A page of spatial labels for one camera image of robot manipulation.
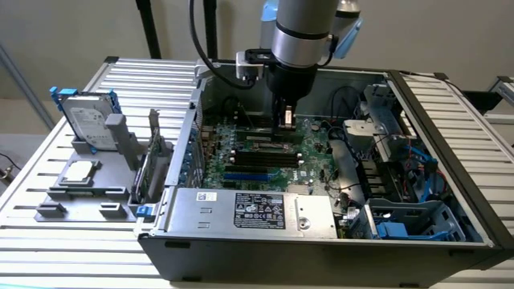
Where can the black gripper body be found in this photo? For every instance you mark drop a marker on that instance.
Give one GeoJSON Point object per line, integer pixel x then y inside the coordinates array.
{"type": "Point", "coordinates": [291, 81]}

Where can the black expansion slot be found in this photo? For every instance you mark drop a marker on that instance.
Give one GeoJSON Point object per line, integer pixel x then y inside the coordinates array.
{"type": "Point", "coordinates": [244, 169]}

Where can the metal drive cage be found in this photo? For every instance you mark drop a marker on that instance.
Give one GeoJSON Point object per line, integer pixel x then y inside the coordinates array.
{"type": "Point", "coordinates": [380, 120]}

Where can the long blue expansion slot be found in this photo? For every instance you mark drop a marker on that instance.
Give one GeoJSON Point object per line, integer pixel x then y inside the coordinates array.
{"type": "Point", "coordinates": [245, 177]}

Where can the grey disk bay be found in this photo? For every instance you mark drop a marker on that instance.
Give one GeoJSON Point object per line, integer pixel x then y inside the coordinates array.
{"type": "Point", "coordinates": [412, 219]}

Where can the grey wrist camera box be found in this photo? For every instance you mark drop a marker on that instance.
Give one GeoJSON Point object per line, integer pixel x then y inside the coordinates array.
{"type": "Point", "coordinates": [249, 64]}

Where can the green graphics card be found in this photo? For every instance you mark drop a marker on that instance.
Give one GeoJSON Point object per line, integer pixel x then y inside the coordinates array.
{"type": "Point", "coordinates": [149, 162]}

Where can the black open PC case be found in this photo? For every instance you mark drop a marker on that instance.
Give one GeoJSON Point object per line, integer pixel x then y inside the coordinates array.
{"type": "Point", "coordinates": [280, 259]}

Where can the blue case latch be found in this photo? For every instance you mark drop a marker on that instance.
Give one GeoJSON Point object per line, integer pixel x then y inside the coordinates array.
{"type": "Point", "coordinates": [145, 210]}

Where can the silver power supply unit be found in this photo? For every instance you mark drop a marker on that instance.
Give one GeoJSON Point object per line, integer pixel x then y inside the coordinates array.
{"type": "Point", "coordinates": [248, 210]}

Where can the black stand pole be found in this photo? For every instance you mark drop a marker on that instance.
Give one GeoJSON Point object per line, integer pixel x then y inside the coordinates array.
{"type": "Point", "coordinates": [149, 28]}
{"type": "Point", "coordinates": [209, 28]}

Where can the grey parts rack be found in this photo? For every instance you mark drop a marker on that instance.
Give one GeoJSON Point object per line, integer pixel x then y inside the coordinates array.
{"type": "Point", "coordinates": [85, 195]}

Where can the silver CPU chip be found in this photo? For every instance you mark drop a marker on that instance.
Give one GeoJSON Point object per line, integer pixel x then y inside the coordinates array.
{"type": "Point", "coordinates": [81, 171]}

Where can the black fan shroud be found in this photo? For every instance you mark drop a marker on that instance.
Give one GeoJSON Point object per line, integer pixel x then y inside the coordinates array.
{"type": "Point", "coordinates": [376, 179]}

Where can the green RAM stick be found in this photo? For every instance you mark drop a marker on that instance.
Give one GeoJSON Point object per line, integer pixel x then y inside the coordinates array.
{"type": "Point", "coordinates": [259, 137]}

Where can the green motherboard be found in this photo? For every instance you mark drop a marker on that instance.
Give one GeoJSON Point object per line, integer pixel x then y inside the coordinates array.
{"type": "Point", "coordinates": [316, 156]}

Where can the silver chipset heatsink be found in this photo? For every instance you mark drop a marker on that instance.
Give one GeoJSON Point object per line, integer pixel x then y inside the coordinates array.
{"type": "Point", "coordinates": [299, 190]}

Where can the black RAM slot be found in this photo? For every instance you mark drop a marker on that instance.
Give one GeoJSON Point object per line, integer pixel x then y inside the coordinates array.
{"type": "Point", "coordinates": [264, 165]}
{"type": "Point", "coordinates": [264, 160]}
{"type": "Point", "coordinates": [264, 151]}
{"type": "Point", "coordinates": [264, 155]}

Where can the hard disk with blue rails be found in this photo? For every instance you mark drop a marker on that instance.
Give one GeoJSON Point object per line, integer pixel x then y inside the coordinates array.
{"type": "Point", "coordinates": [85, 120]}

